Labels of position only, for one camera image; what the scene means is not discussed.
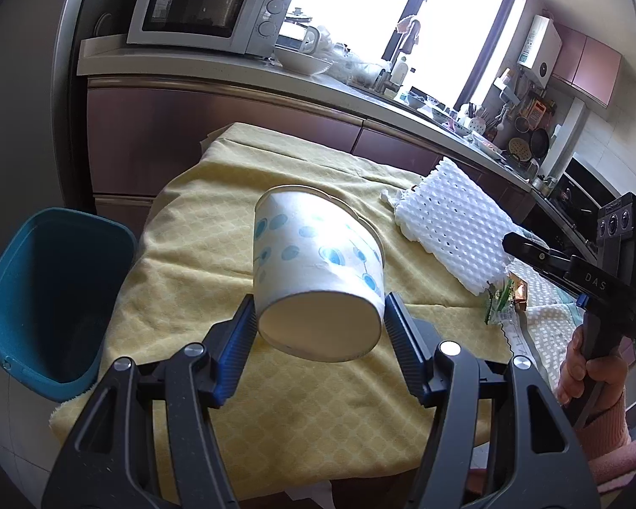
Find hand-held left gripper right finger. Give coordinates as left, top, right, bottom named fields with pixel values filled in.
left=384, top=293, right=601, bottom=509

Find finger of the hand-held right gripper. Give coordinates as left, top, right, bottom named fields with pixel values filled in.
left=502, top=232, right=573, bottom=288

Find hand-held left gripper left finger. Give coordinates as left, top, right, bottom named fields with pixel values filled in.
left=41, top=294, right=258, bottom=509

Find brown foil snack wrapper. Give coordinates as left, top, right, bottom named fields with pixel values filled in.
left=509, top=274, right=532, bottom=311

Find blue dotted white paper cup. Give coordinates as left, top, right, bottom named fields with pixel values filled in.
left=253, top=185, right=387, bottom=364

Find blue plastic trash bin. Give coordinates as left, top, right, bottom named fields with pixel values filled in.
left=0, top=208, right=139, bottom=404

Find person's right forearm pink sleeve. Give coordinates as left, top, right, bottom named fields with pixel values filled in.
left=577, top=389, right=636, bottom=494

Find person's right hand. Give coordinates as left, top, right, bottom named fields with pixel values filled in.
left=556, top=322, right=629, bottom=410

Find green snack wrapper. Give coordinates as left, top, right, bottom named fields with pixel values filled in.
left=481, top=276, right=515, bottom=327

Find grey white patterned cloth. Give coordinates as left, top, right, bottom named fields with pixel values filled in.
left=501, top=270, right=594, bottom=378

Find black built-in oven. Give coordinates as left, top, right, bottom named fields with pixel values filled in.
left=530, top=154, right=633, bottom=255

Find white foam net sleeve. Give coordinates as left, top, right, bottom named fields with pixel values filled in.
left=393, top=157, right=516, bottom=296

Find yellow checked tablecloth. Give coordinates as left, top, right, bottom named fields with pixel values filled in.
left=49, top=122, right=516, bottom=499

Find black hanging frying pan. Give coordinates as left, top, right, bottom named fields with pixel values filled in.
left=530, top=128, right=551, bottom=160

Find white plate with food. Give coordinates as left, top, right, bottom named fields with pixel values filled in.
left=471, top=138, right=504, bottom=159

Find purple kitchen base cabinet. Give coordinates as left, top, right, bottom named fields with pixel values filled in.
left=77, top=34, right=541, bottom=230

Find white ceramic bowl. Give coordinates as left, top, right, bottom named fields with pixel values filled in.
left=274, top=45, right=334, bottom=76

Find kitchen window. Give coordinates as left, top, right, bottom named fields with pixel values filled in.
left=286, top=0, right=527, bottom=113

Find grey refrigerator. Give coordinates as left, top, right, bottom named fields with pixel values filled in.
left=0, top=0, right=103, bottom=287

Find white microwave oven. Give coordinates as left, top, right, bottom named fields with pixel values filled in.
left=126, top=0, right=296, bottom=58

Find pink upper wall cabinet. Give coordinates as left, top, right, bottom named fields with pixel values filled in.
left=554, top=26, right=622, bottom=108

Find white wall water heater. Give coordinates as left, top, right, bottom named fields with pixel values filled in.
left=518, top=15, right=563, bottom=86

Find glass pot with white handle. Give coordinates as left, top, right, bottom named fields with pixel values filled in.
left=276, top=8, right=322, bottom=56

